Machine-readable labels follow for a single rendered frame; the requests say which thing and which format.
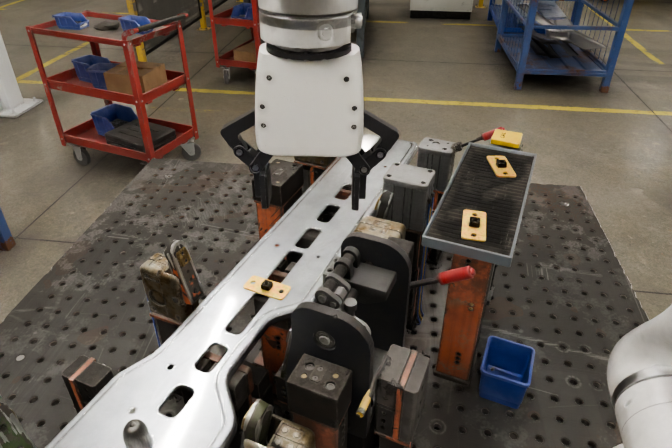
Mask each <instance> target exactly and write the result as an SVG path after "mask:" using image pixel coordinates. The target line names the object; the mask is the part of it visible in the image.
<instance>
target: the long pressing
mask: <svg viewBox="0 0 672 448"><path fill-rule="evenodd" d="M417 151H418V144H417V143H416V142H410V141H405V140H399V139H398V140H397V141H396V142H395V144H394V145H393V146H392V148H391V149H390V150H389V151H388V152H387V154H386V157H385V158H384V159H383V160H382V161H381V162H379V163H378V164H377V165H376V166H375V167H373V168H372V169H371V170H370V173H369V174H368V175H367V179H366V198H365V199H359V210H358V211H354V210H352V207H351V194H350V196H349V197H348V198H347V199H345V200H342V199H338V198H335V197H336V195H337V194H338V193H339V192H340V191H341V189H342V188H343V187H344V186H345V185H351V186H352V178H351V177H352V164H351V163H350V162H349V160H348V159H347V158H346V157H337V158H336V159H335V160H334V161H333V162H332V163H331V164H330V165H329V166H328V168H327V169H326V170H325V171H324V172H323V173H322V174H321V175H320V176H319V177H318V178H317V179H316V180H315V181H314V183H313V184H312V185H311V186H310V187H309V188H308V189H307V190H306V191H305V192H304V193H303V194H302V195H301V196H300V198H299V199H298V200H297V201H296V202H295V203H294V204H293V205H292V206H291V207H290V208H289V209H288V210H287V211H286V212H285V214H284V215H283V216H282V217H281V218H280V219H279V220H278V221H277V222H276V223H275V224H274V225H273V226H272V227H271V229H270V230H269V231H268V232H267V233H266V234H265V235H264V236H263V237H262V238H261V239H260V240H259V241H258V242H257V244H256V245H255V246H254V247H253V248H252V249H251V250H250V251H249V252H248V253H247V254H246V255H245V256H244V257H243V259H242V260H241V261H240V262H239V263H238V264H237V265H236V266H235V267H234V268H233V269H232V270H231V271H230V272H229V274H228V275H227V276H226V277H225V278H224V279H223V280H222V281H221V282H220V283H219V284H218V285H217V286H216V287H215V288H214V290H213V291H212V292H211V293H210V294H209V295H208V296H207V297H206V298H205V299H204V300H203V301H202V302H201V303H200V305H199V306H198V307H197V308H196V309H195V310H194V311H193V312H192V313H191V314H190V315H189V316H188V317H187V318H186V320H185V321H184V322H183V323H182V324H181V325H180V326H179V327H178V328H177V329H176V330H175V331H174V332H173V333H172V335H171V336H170V337H169V338H168V339H167V340H166V341H165V342H164V343H163V344H162V345H161V346H160V347H159V348H158V349H157V350H156V351H155V352H154V353H152V354H151V355H149V356H148V357H146V358H144V359H142V360H141V361H139V362H137V363H135V364H134V365H132V366H130V367H128V368H127V369H125V370H123V371H121V372H120V373H118V374H117V375H116V376H114V377H113V378H112V379H111V380H110V381H109V382H108V383H107V384H106V385H105V386H104V387H103V388H102V389H101V390H100V391H99V392H98V393H97V394H96V395H95V396H94V397H93V398H92V400H91V401H90V402H89V403H88V404H87V405H86V406H85V407H84V408H83V409H82V410H81V411H80V412H79V413H78V414H77V415H76V416H75V417H74V418H73V419H72V420H71V421H70V422H69V423H68V424H67V425H66V426H65V427H64V428H63V429H62V430H61V431H60V432H59V434H58V435H57V436H56V437H55V438H54V439H53V440H52V441H51V442H50V443H49V444H48V445H47V446H46V447H45V448H126V446H125V443H124V441H123V429H124V426H125V425H126V423H127V422H128V421H130V420H132V419H140V420H142V421H143V422H144V423H145V424H146V426H147V428H148V430H149V434H150V437H151V439H152V447H151V448H229V446H230V444H231V443H232V441H233V440H234V438H235V436H236V433H237V428H238V423H237V416H236V412H235V409H234V405H233V401H232V397H231V394H230V390H229V383H230V380H231V378H232V376H233V374H234V373H235V372H236V370H237V369H238V368H239V366H240V365H241V364H242V362H243V361H244V360H245V358H246V357H247V355H248V354H249V353H250V351H251V350H252V349H253V347H254V346H255V345H256V343H257V342H258V341H259V339H260V338H261V336H262V335H263V334H264V332H265V331H266V330H267V328H268V327H270V326H271V325H272V324H274V323H276V322H279V321H282V320H286V319H289V318H291V315H292V313H293V311H294V310H295V308H296V307H297V306H298V304H300V303H302V302H305V301H309V302H315V303H317V300H316V298H315V292H316V290H317V289H318V288H319V287H323V273H324V271H325V270H326V268H327V267H328V265H329V264H330V263H331V261H332V260H333V258H334V257H335V256H340V257H341V244H342V242H343V241H344V239H345V238H346V236H347V235H348V234H350V233H352V232H354V230H355V228H356V227H357V226H358V224H359V223H360V221H361V220H362V218H363V217H366V216H373V217H374V216H375V213H376V210H375V209H374V208H375V205H376V202H377V200H378V198H379V197H380V195H381V194H382V190H383V176H384V175H385V173H386V172H387V171H388V169H389V168H390V166H391V165H392V164H393V163H402V164H407V165H409V163H410V162H411V160H412V159H413V157H414V156H415V154H416V153H417ZM327 206H336V207H338V208H339V210H338V211H337V212H336V214H335V215H334V216H333V217H332V219H331V220H330V221H329V222H321V221H318V220H317V218H318V217H319V216H320V215H321V214H322V212H323V211H324V210H325V209H326V208H327ZM309 229H314V230H318V231H320V234H319V235H318V236H317V238H316V239H315V240H314V242H313V243H312V244H311V245H310V247H309V248H306V249H303V248H300V247H296V244H297V243H298V241H299V240H300V239H301V238H302V237H303V235H304V234H305V233H306V232H307V231H308V230H309ZM275 245H279V246H277V247H276V246H275ZM290 252H297V253H301V254H302V257H301V258H300V259H299V261H298V262H297V263H296V264H295V266H294V267H293V268H292V270H291V271H290V272H289V273H288V275H287V276H286V277H285V278H284V280H283V281H282V282H281V284H284V285H288V286H290V287H291V290H290V291H289V293H288V294H287V295H286V297H285V298H284V299H283V300H277V299H274V298H271V297H268V298H269V299H268V300H267V301H266V303H265V304H264V305H263V306H262V308H261V309H260V310H259V312H258V313H257V314H256V315H255V317H254V318H253V319H252V320H251V322H250V323H249V324H248V326H247V327H246V328H245V329H244V331H243V332H242V333H241V334H238V335H235V334H232V333H229V332H227V331H226V329H227V327H228V326H229V325H230V324H231V323H232V321H233V320H234V319H235V318H236V316H237V315H238V314H239V313H240V312H241V310H242V309H243V308H244V307H245V306H246V304H247V303H248V302H249V301H250V300H251V298H252V297H253V296H254V295H255V294H259V293H255V292H252V291H249V290H246V289H244V288H243V286H244V284H245V283H246V282H247V281H248V280H249V279H250V278H251V276H253V275H255V276H259V277H262V278H265V279H268V278H269V277H270V275H271V274H272V273H273V272H274V270H275V269H276V268H277V267H278V266H279V264H280V263H281V262H282V261H283V260H284V258H285V257H286V256H287V255H288V254H289V253H290ZM317 256H320V258H317ZM214 345H219V346H221V347H224V348H226V349H227V352H226V354H225V355H224V356H223V357H222V359H221V360H220V361H219V362H218V364H217V365H216V366H215V368H214V369H213V370H212V371H211V372H208V373H205V372H202V371H200V370H197V369H196V365H197V364H198V362H199V361H200V360H201V359H202V358H203V356H204V355H205V354H206V353H207V352H208V350H209V349H210V348H211V347H212V346H214ZM169 365H173V366H174V367H173V369H170V370H169V369H168V366H169ZM180 387H183V388H186V389H189V390H191V391H192V392H193V395H192V397H191V398H190V399H189V401H188V402H187V403H186V404H185V406H184V407H183V408H182V410H181V411H180V412H179V413H178V414H177V415H176V416H175V417H168V416H165V415H163V414H161V413H160V409H161V407H162V406H163V405H164V404H165V402H166V401H167V400H168V399H169V398H170V396H171V395H172V394H173V393H174V392H175V390H176V389H178V388H180ZM133 408H134V409H136V410H135V412H134V413H132V414H130V413H129V411H130V410H131V409H133Z"/></svg>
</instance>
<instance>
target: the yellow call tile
mask: <svg viewBox="0 0 672 448"><path fill-rule="evenodd" d="M522 135H523V134H522V133H518V132H512V131H506V130H500V129H495V131H494V134H493V136H492V138H491V142H490V143H491V144H496V145H501V146H505V147H513V148H519V145H520V142H521V139H522Z"/></svg>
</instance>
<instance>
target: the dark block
mask: <svg viewBox="0 0 672 448"><path fill-rule="evenodd" d="M287 394H288V407H289V410H290V412H291V413H293V420H294V423H297V424H299V425H302V426H304V427H307V428H309V429H311V430H312V431H313V432H314V434H315V447H316V448H347V426H348V408H349V406H350V403H351V400H352V370H350V369H347V368H345V367H342V366H339V365H336V364H333V363H330V362H328V361H325V360H322V359H319V358H316V357H313V356H310V355H308V354H303V356H302V357H301V359H300V361H299V362H298V364H297V365H296V367H295V369H294V370H293V372H292V373H291V375H290V377H289V378H288V380H287Z"/></svg>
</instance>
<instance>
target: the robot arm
mask: <svg viewBox="0 0 672 448"><path fill-rule="evenodd" d="M258 6H259V23H260V37H261V39H262V40H263V41H265V42H266V43H263V44H261V45H260V47H259V53H258V61H257V70H256V85H255V108H253V109H251V110H249V111H248V112H246V113H244V114H242V115H241V116H239V117H237V118H235V119H234V120H232V121H230V122H228V123H226V124H225V125H224V126H223V127H222V129H221V132H220V133H221V136H222V137H223V138H224V140H225V141H226V142H227V144H228V145H229V146H230V147H231V148H232V149H233V152H234V155H235V156H236V157H238V158H239V159H240V160H241V161H242V162H243V163H245V164H246V165H247V166H248V167H249V170H250V172H251V173H253V174H254V186H255V196H256V197H261V206H262V209H267V208H269V205H270V201H271V197H272V184H271V166H270V163H269V160H270V159H271V158H272V157H273V155H275V156H304V157H346V158H347V159H348V160H349V162H350V163H351V164H352V187H351V207H352V210H354V211H358V210H359V199H365V198H366V179H367V175H368V174H369V173H370V170H371V169H372V168H373V167H375V166H376V165H377V164H378V163H379V162H381V161H382V160H383V159H384V158H385V157H386V154H387V152H388V151H389V150H390V149H391V148H392V146H393V145H394V144H395V142H396V141H397V140H398V138H399V132H398V129H397V128H396V127H394V126H393V125H391V124H389V123H388V122H386V121H384V120H383V119H381V118H379V117H377V116H376V115H374V114H372V113H371V112H369V111H367V110H366V109H364V98H363V73H362V62H361V55H360V49H359V46H358V45H356V44H353V43H351V42H350V39H351V33H353V32H355V29H361V26H362V13H356V12H357V11H358V0H258ZM254 125H255V133H256V143H257V147H258V149H257V150H255V149H254V148H253V147H252V146H251V145H250V144H249V143H247V142H246V141H245V140H243V138H242V136H241V134H240V133H242V132H243V131H245V130H247V129H249V128H251V127H252V126H254ZM363 126H364V127H365V128H367V129H369V130H370V131H372V132H374V133H376V134H377V135H379V136H380V139H379V141H378V142H377V143H375V144H374V145H373V146H372V147H371V148H370V149H368V150H367V151H366V152H365V151H364V149H363V148H362V140H363ZM607 383H608V388H609V393H610V396H611V400H612V404H613V408H614V411H615V416H616V419H617V423H618V427H619V431H620V434H621V438H622V442H623V443H622V444H619V445H617V446H615V447H613V448H672V305H671V306H670V307H668V308H667V309H666V310H665V311H664V312H662V313H661V314H659V315H658V316H656V317H654V318H653V319H651V320H649V321H647V322H645V323H643V324H641V325H640V326H638V327H636V328H634V329H633V330H631V331H630V332H628V333H627V334H625V335H624V336H623V337H622V338H621V339H620V340H619V341H618V342H617V343H616V345H615V346H614V348H613V350H612V351H611V354H610V356H609V359H608V364H607Z"/></svg>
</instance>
